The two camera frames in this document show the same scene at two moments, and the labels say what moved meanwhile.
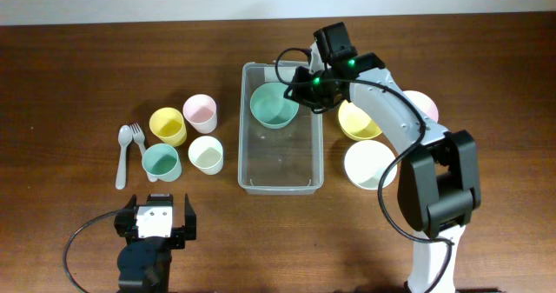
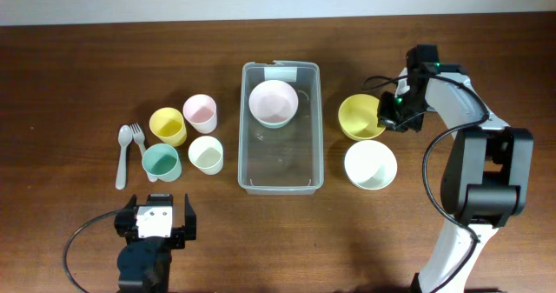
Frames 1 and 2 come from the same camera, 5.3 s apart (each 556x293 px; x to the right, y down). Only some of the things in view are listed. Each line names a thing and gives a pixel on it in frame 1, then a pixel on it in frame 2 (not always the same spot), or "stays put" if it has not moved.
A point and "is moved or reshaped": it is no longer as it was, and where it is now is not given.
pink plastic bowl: x=422 y=104 is moved or reshaped
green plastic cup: x=161 y=161 stays put
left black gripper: x=180 y=233 stays put
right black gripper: x=301 y=92 -> x=387 y=119
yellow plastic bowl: x=357 y=124 stays put
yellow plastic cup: x=168 y=124 stays put
